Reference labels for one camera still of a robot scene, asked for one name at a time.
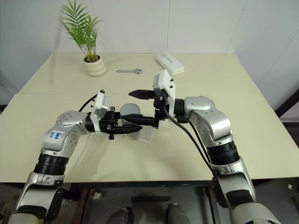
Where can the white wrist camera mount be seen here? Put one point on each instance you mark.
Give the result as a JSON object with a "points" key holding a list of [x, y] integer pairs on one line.
{"points": [[101, 105], [166, 81]]}

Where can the rusty brown metal leg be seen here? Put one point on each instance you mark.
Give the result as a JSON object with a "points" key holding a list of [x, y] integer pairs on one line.
{"points": [[84, 204]]}

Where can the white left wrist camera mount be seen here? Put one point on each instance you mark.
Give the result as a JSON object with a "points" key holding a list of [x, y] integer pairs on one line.
{"points": [[101, 105]]}

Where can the green palm plant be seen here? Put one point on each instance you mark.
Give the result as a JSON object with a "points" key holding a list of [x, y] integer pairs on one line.
{"points": [[80, 28]]}

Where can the black table frame bar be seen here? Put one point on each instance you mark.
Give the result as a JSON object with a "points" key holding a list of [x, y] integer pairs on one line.
{"points": [[140, 184]]}

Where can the silver adjustable wrench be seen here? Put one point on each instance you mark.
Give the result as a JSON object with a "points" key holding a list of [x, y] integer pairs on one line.
{"points": [[129, 70]]}

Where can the grey jar lid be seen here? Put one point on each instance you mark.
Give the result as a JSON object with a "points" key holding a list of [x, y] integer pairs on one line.
{"points": [[130, 109]]}

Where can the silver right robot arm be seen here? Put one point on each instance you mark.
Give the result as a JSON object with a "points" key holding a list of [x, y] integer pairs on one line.
{"points": [[217, 130]]}

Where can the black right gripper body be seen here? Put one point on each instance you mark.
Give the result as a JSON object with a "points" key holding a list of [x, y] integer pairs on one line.
{"points": [[160, 112]]}

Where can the clear plastic box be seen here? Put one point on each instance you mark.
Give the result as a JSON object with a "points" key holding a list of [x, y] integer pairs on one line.
{"points": [[146, 135]]}

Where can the cream ribbed plant pot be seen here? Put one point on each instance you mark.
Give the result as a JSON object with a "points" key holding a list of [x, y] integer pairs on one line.
{"points": [[94, 68]]}

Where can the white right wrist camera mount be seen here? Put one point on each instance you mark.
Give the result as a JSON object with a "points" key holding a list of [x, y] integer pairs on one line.
{"points": [[166, 81]]}

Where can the dark rounded shape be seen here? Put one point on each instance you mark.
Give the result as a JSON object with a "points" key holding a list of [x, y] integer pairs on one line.
{"points": [[176, 213], [120, 215]]}

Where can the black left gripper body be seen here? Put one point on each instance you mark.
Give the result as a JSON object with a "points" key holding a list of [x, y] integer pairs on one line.
{"points": [[109, 123]]}

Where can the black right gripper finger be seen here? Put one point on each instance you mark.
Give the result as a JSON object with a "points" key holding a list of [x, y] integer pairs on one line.
{"points": [[143, 94], [144, 121]]}

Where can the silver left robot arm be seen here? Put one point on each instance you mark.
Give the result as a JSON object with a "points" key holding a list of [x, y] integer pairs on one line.
{"points": [[67, 140]]}

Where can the clear plastic jar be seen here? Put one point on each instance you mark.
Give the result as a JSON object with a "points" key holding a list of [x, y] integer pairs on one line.
{"points": [[133, 136]]}

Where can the white oblong case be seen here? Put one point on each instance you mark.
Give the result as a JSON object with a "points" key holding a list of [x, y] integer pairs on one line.
{"points": [[169, 63]]}

